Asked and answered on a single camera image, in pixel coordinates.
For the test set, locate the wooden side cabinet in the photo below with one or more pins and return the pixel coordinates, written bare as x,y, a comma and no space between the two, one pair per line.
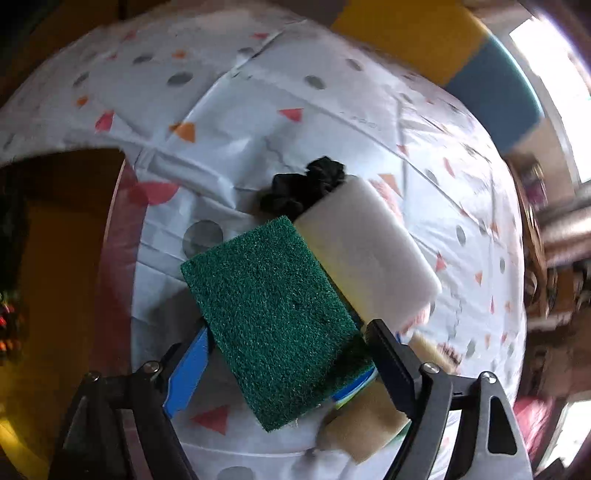
554,277

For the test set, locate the blue chair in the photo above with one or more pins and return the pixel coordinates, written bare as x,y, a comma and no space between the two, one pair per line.
494,92

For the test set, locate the yellow chair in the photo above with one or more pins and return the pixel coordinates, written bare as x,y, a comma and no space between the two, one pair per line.
415,41

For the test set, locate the blue tissue pack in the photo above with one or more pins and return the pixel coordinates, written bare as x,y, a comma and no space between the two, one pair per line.
353,392

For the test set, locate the green scouring sponge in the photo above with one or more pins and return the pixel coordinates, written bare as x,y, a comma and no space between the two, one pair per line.
277,314

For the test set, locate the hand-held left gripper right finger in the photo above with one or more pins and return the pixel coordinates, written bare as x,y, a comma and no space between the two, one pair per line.
392,367

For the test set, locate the window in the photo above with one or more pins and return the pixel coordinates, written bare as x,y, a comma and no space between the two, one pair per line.
549,69

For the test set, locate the white foam sponge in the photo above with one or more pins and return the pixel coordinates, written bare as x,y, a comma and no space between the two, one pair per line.
369,240

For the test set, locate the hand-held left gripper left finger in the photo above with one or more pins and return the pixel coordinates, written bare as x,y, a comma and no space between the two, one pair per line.
188,371

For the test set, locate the patterned white tablecloth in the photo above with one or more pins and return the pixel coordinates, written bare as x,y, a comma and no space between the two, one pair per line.
231,115

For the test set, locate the tan foam sponge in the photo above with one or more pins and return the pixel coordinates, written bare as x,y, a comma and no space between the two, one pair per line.
364,424

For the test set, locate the black scrunchie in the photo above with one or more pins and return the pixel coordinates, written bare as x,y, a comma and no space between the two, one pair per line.
295,191

